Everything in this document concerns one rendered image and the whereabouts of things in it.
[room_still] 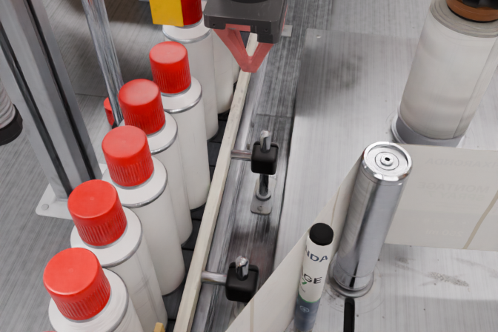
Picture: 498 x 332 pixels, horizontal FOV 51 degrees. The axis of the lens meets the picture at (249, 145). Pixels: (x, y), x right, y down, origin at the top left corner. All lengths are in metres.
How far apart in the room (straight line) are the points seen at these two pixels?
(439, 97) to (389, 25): 0.37
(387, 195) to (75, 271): 0.22
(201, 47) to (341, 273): 0.27
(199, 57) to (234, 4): 0.11
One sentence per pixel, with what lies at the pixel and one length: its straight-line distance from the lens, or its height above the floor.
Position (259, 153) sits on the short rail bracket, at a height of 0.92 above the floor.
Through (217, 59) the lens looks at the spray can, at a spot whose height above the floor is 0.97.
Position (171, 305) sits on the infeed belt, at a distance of 0.54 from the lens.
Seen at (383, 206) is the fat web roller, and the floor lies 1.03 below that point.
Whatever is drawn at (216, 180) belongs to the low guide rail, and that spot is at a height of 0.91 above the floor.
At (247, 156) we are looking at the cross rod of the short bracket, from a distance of 0.59.
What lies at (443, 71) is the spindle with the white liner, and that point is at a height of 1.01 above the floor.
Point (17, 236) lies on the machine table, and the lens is 0.68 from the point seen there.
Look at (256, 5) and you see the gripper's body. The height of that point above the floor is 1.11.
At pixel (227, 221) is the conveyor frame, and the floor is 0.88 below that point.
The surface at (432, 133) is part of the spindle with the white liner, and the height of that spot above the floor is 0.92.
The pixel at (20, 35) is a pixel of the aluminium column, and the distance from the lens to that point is 0.50.
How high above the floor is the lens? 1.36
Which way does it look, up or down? 49 degrees down
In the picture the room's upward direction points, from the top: straight up
